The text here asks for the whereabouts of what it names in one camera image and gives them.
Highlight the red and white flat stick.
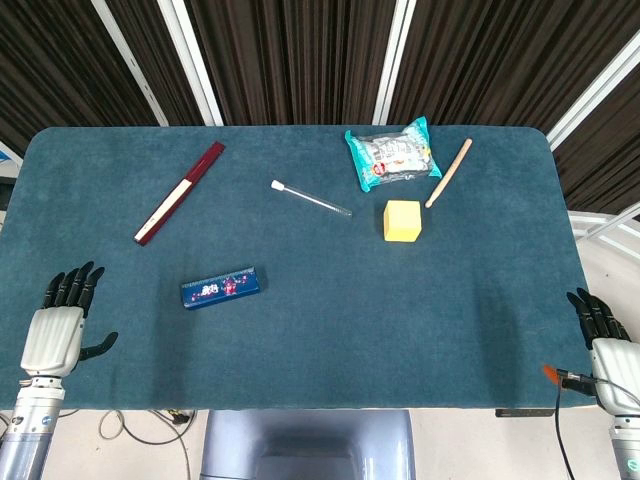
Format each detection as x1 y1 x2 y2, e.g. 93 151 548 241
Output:
133 141 227 247

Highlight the blue printed glasses case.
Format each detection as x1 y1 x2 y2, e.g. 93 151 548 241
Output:
180 266 267 312

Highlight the black cable with orange tip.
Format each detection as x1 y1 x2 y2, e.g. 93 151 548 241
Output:
543 363 640 480

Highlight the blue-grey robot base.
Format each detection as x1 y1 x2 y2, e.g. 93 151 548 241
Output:
199 409 416 480

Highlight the yellow foam cube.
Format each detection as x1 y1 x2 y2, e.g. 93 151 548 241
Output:
382 199 424 244

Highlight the teal snack packet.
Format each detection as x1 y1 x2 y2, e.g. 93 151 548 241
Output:
344 116 444 194

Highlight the glass test tube white cap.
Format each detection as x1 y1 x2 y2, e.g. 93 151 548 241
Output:
270 179 353 219

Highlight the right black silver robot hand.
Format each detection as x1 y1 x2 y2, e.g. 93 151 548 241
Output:
565 287 640 417

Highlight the grey floor cable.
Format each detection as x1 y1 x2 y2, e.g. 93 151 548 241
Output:
98 408 197 480

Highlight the wooden stick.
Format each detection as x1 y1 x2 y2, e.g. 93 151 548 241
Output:
424 138 474 209

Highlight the dark brown pleated curtain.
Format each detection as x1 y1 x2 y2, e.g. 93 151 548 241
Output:
0 0 640 214

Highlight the blue-green table cloth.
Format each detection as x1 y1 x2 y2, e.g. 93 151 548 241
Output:
0 124 599 412

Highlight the white frame post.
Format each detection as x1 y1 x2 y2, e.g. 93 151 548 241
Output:
91 0 170 126
372 0 417 126
546 34 640 151
157 0 224 127

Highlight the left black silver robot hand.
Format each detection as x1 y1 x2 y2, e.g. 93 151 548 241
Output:
19 260 120 379

